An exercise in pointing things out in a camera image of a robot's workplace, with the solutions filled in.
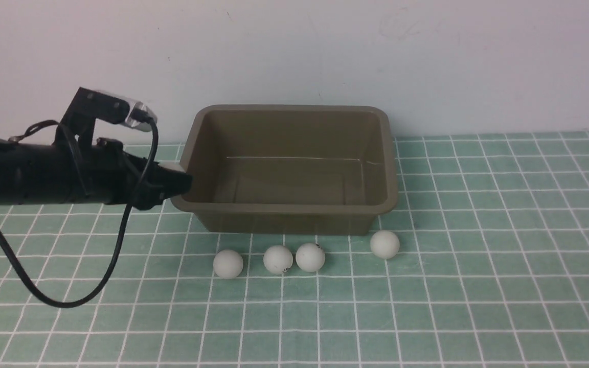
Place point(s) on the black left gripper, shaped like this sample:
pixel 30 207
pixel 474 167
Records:
pixel 119 178

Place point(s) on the white printed table-tennis ball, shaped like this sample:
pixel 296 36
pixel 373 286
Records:
pixel 310 257

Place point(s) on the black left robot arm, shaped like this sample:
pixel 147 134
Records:
pixel 33 174

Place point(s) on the brown plastic bin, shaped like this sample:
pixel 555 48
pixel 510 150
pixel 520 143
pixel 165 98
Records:
pixel 289 169

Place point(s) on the green checkered tablecloth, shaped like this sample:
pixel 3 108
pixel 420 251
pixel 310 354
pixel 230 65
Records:
pixel 493 271

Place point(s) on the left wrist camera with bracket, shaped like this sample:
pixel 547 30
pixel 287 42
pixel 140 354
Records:
pixel 89 106

